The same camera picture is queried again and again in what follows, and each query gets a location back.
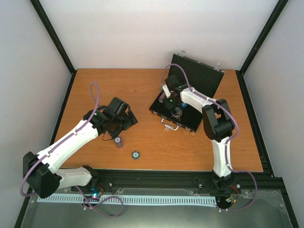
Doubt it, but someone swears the black frame post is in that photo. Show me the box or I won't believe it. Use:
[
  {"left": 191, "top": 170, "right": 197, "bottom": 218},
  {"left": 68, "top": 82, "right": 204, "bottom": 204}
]
[
  {"left": 239, "top": 0, "right": 289, "bottom": 74},
  {"left": 29, "top": 0, "right": 77, "bottom": 74}
]

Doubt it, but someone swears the purple chip stack lower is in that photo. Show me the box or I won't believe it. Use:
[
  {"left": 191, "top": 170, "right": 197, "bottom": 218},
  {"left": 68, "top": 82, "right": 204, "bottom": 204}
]
[{"left": 114, "top": 137, "right": 124, "bottom": 149}]

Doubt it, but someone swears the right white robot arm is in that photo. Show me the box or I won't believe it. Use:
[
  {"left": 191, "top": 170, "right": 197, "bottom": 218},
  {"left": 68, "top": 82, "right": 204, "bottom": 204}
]
[{"left": 162, "top": 75, "right": 235, "bottom": 178}]

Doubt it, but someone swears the left black frame post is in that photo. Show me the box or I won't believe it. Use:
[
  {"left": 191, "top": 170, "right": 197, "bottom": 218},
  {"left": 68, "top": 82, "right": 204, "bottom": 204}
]
[{"left": 29, "top": 0, "right": 77, "bottom": 74}]

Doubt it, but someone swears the right black frame post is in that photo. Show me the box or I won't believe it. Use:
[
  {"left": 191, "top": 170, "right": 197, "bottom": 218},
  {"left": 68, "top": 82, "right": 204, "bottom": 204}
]
[{"left": 239, "top": 0, "right": 289, "bottom": 74}]

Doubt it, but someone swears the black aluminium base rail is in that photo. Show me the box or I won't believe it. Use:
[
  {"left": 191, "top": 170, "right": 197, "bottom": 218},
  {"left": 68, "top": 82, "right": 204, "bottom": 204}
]
[{"left": 27, "top": 166, "right": 285, "bottom": 198}]

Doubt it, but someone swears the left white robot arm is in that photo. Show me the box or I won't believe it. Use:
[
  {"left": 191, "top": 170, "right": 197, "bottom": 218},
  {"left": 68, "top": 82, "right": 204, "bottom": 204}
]
[{"left": 23, "top": 97, "right": 138, "bottom": 199}]

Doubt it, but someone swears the clear round dealer button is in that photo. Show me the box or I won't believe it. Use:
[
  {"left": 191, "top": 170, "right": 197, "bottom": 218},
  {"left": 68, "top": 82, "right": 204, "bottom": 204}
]
[{"left": 171, "top": 107, "right": 182, "bottom": 118}]

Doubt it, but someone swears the light blue cable duct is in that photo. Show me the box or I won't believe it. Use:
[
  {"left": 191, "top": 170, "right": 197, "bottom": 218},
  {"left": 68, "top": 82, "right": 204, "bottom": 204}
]
[{"left": 37, "top": 193, "right": 216, "bottom": 207}]

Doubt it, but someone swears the black poker set case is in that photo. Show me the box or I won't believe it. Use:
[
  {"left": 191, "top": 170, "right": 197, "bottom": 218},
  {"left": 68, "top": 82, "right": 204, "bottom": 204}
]
[{"left": 149, "top": 51, "right": 225, "bottom": 133}]

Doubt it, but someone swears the blue short stack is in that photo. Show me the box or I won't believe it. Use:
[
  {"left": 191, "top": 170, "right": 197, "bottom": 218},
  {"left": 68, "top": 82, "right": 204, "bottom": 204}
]
[{"left": 132, "top": 151, "right": 140, "bottom": 160}]

